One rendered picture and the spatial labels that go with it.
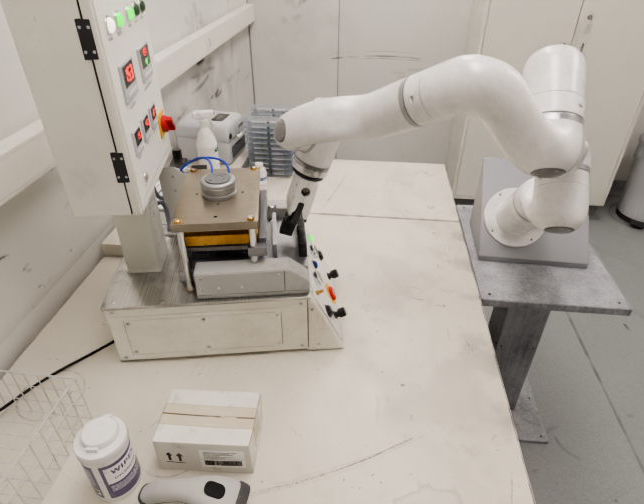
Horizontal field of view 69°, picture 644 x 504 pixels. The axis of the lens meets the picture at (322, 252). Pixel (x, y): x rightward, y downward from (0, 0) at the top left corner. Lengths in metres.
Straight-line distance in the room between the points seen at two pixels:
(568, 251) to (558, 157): 0.83
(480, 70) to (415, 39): 2.62
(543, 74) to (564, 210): 0.40
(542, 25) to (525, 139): 2.29
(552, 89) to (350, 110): 0.34
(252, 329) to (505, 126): 0.69
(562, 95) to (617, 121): 2.54
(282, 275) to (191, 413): 0.33
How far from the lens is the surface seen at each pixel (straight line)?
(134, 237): 1.16
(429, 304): 1.35
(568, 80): 0.89
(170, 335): 1.16
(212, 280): 1.05
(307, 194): 1.07
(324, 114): 0.92
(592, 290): 1.58
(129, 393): 1.19
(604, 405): 2.34
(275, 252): 1.11
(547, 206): 1.20
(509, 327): 1.80
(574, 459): 2.12
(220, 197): 1.08
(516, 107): 0.81
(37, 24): 0.91
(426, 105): 0.82
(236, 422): 0.96
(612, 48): 3.25
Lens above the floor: 1.61
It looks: 35 degrees down
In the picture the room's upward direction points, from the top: straight up
